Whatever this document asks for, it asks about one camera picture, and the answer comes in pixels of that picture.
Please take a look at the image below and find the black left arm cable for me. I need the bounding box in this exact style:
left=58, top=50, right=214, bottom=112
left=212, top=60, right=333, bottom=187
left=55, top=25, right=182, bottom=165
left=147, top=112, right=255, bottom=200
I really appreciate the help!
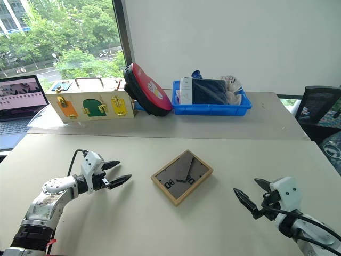
left=67, top=149, right=89, bottom=177

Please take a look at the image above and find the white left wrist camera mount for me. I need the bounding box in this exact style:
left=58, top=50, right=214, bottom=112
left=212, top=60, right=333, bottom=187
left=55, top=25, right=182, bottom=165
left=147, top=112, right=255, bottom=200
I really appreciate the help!
left=80, top=150, right=105, bottom=194

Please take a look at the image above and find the wooden latch lock box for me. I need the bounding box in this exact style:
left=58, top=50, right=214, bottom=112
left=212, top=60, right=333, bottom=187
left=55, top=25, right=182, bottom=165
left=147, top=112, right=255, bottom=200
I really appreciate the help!
left=44, top=77, right=139, bottom=124

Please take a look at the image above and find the dark navy flat package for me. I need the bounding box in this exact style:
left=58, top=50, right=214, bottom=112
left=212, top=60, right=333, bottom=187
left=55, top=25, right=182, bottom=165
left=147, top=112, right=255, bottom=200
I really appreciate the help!
left=191, top=78, right=230, bottom=105

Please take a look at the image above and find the clear crumpled plastic bag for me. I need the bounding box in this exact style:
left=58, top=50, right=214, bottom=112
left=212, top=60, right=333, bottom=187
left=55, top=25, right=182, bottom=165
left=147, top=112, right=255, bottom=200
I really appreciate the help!
left=220, top=75, right=243, bottom=105

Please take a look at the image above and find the red and black round pad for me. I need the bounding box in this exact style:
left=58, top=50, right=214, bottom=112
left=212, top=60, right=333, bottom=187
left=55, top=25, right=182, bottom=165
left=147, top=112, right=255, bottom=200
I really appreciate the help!
left=123, top=62, right=173, bottom=117

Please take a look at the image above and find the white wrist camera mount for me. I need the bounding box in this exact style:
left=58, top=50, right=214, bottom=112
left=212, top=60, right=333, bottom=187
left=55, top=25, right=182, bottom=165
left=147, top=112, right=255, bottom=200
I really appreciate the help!
left=80, top=150, right=105, bottom=194
left=269, top=176, right=305, bottom=212

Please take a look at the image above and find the white slim carton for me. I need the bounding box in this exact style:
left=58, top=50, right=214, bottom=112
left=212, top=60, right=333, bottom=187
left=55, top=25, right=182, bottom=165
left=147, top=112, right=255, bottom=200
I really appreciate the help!
left=178, top=77, right=193, bottom=105

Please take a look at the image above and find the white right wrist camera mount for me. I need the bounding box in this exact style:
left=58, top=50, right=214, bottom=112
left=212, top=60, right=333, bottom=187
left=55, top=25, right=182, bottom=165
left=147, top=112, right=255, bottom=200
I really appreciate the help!
left=269, top=176, right=305, bottom=212

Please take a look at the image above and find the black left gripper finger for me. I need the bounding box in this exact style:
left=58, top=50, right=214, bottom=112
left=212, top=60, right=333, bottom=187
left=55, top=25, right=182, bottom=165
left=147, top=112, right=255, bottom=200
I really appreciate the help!
left=102, top=160, right=121, bottom=171
left=107, top=174, right=133, bottom=190

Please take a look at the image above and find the dark patterned fabric bag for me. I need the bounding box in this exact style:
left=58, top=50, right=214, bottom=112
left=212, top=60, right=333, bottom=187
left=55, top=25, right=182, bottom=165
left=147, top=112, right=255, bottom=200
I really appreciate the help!
left=318, top=131, right=341, bottom=176

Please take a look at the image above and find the dark window frame post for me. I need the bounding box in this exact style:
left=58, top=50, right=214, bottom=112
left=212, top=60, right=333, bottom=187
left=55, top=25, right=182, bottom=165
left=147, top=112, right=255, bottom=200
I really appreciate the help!
left=111, top=0, right=136, bottom=70

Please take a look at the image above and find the black mesh office chair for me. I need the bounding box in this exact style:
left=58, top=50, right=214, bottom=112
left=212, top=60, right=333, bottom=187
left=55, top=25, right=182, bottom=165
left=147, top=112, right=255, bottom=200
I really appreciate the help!
left=294, top=85, right=341, bottom=144

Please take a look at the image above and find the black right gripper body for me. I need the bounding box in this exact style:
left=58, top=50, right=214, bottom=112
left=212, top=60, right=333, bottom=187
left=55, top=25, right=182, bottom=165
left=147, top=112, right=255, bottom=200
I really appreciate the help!
left=259, top=190, right=282, bottom=222

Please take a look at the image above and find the wooden picture frame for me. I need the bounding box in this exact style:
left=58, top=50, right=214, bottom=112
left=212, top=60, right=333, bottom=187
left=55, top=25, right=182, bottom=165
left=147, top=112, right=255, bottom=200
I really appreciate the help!
left=150, top=149, right=214, bottom=206

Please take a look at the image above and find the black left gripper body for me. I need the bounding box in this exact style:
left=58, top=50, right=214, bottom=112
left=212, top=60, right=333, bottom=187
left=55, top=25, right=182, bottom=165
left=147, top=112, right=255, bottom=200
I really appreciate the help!
left=92, top=170, right=110, bottom=191

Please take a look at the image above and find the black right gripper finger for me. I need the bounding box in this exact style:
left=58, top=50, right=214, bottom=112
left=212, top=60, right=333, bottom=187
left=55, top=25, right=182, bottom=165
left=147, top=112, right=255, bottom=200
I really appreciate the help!
left=233, top=187, right=261, bottom=220
left=254, top=178, right=272, bottom=191

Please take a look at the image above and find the blue plastic bin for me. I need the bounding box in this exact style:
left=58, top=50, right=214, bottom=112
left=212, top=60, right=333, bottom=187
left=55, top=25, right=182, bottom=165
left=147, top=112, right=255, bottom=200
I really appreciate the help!
left=172, top=79, right=253, bottom=117

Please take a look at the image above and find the laptop computer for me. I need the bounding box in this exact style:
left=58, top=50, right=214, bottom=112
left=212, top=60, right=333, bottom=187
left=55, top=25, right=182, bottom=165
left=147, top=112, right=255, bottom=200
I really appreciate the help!
left=0, top=75, right=50, bottom=150

